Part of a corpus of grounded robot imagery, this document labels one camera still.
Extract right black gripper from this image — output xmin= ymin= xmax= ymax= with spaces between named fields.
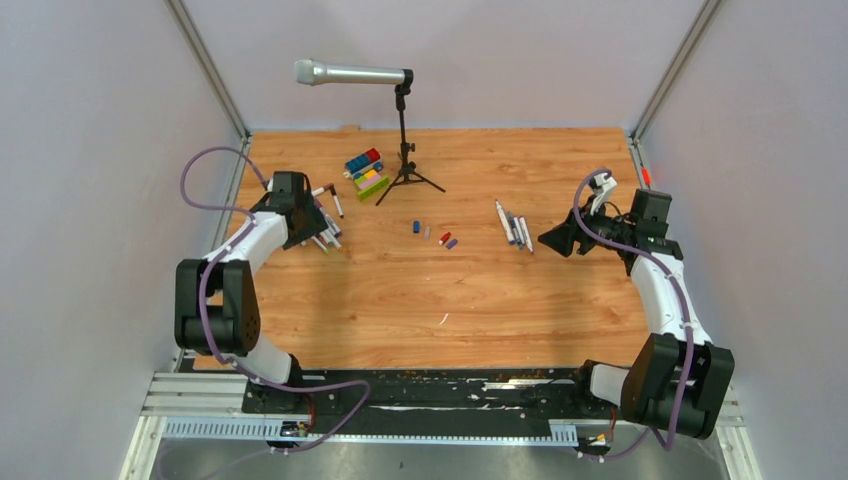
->
xmin=538 ymin=194 xmax=633 ymax=256

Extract translucent blue pen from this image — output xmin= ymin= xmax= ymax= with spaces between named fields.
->
xmin=506 ymin=211 xmax=524 ymax=250

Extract white marker blue end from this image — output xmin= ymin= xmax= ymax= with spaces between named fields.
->
xmin=494 ymin=200 xmax=516 ymax=245

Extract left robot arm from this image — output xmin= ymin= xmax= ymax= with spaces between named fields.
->
xmin=174 ymin=171 xmax=328 ymax=413

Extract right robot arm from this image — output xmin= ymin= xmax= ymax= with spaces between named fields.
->
xmin=538 ymin=189 xmax=735 ymax=439

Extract green yellow pink block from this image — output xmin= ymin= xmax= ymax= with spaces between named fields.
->
xmin=354 ymin=170 xmax=390 ymax=201

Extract blue red toy train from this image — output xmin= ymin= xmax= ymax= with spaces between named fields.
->
xmin=343 ymin=148 xmax=384 ymax=180

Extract black tripod microphone stand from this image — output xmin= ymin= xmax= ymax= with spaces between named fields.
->
xmin=375 ymin=69 xmax=446 ymax=206

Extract silver microphone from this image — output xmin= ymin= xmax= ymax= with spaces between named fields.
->
xmin=294 ymin=59 xmax=414 ymax=86

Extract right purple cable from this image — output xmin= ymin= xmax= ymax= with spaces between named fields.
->
xmin=572 ymin=168 xmax=697 ymax=462

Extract purple cable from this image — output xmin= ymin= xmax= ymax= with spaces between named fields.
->
xmin=572 ymin=168 xmax=697 ymax=462
xmin=180 ymin=145 xmax=372 ymax=458

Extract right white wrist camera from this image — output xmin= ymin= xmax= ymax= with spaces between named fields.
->
xmin=589 ymin=172 xmax=617 ymax=215

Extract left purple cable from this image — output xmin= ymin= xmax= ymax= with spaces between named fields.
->
xmin=180 ymin=145 xmax=372 ymax=458

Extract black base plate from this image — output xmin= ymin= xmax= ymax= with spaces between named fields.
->
xmin=241 ymin=367 xmax=634 ymax=440

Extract aluminium frame rail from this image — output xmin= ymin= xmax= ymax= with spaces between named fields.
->
xmin=119 ymin=374 xmax=763 ymax=480

